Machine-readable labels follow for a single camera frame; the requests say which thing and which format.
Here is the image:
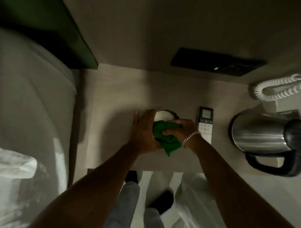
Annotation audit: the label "white plastic bag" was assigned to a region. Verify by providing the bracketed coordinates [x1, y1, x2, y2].
[174, 173, 227, 228]

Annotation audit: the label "person's black left shoe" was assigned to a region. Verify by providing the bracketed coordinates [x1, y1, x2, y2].
[124, 170, 139, 185]

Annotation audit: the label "person's black right shoe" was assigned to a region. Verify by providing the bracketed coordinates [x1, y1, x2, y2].
[148, 189, 174, 215]

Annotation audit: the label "green headboard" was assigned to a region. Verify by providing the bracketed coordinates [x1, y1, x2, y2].
[0, 0, 99, 70]

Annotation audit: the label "person's black shoe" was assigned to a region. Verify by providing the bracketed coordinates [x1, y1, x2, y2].
[124, 170, 139, 185]
[148, 189, 174, 215]

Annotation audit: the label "white coiled phone cord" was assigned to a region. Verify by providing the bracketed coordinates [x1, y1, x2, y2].
[248, 74, 301, 102]

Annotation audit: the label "person's right hand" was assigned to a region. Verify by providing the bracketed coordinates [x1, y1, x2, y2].
[162, 119, 200, 143]

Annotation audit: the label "white cup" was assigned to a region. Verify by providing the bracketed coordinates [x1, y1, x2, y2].
[154, 108, 180, 125]

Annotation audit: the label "silver chain bracelet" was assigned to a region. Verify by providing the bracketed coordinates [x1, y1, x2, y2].
[182, 131, 202, 148]

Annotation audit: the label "stainless steel electric kettle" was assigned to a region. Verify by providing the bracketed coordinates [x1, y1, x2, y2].
[228, 108, 301, 177]

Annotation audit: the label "person's left forearm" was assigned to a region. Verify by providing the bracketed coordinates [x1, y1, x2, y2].
[28, 143, 142, 228]

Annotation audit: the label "white remote control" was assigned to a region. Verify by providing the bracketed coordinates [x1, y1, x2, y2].
[197, 106, 214, 144]

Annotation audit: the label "black wall panel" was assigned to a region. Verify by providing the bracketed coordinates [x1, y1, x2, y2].
[171, 47, 267, 77]

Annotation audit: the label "bed with white sheet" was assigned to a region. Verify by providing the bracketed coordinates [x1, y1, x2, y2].
[0, 26, 77, 228]

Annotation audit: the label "person's left hand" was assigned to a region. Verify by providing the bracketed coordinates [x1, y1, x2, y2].
[128, 109, 157, 155]

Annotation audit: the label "green cloth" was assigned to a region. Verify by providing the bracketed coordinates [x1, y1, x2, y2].
[153, 120, 184, 157]

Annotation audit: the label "person's right forearm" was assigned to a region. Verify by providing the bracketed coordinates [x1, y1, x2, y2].
[188, 137, 297, 228]

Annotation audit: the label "grey trousers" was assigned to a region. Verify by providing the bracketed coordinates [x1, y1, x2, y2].
[105, 181, 165, 228]

